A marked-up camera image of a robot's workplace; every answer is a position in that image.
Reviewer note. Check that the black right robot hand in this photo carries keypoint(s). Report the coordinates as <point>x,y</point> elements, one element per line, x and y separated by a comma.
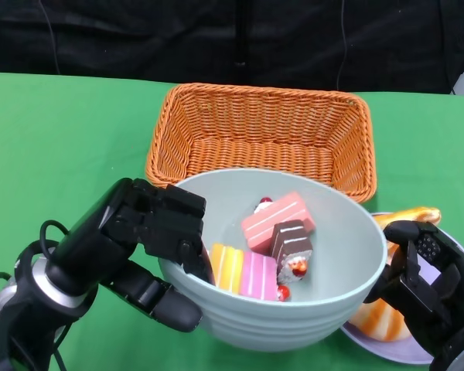
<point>448,290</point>

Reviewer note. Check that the brown chocolate cake slice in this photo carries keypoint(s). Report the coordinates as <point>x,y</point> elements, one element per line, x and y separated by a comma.
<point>290,239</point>

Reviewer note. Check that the magenta pink cake slice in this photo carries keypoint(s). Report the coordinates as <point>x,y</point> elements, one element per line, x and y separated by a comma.
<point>259,276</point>

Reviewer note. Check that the black backdrop cloth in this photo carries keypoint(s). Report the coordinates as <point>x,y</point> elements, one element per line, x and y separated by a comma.
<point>139,35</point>

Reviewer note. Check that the orange wicker basket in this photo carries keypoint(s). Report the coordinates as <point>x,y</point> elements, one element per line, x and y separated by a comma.
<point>263,127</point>

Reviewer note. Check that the yellow cake slice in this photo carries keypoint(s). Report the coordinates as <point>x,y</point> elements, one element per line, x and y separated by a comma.
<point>226,266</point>

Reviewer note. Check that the elongated ribbed bread loaf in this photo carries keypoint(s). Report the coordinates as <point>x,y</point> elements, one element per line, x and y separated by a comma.
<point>413,214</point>

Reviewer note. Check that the round pumpkin-shaped bread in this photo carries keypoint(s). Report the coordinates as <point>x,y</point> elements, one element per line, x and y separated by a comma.
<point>375,320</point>

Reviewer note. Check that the green tablecloth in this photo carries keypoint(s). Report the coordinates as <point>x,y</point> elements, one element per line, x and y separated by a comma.
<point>62,135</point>

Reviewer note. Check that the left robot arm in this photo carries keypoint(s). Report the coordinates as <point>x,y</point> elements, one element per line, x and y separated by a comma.
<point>23,317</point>

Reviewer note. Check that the grey-green bowl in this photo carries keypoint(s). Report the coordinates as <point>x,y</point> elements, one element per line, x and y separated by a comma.
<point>274,320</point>

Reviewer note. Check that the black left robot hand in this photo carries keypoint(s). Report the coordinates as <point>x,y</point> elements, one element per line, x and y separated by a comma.
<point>100,232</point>

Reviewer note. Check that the lavender plate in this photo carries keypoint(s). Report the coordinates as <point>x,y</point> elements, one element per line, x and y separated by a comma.
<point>390,353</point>

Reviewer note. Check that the salmon pink cake slice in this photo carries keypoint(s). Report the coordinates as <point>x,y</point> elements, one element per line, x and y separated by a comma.
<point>270,220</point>

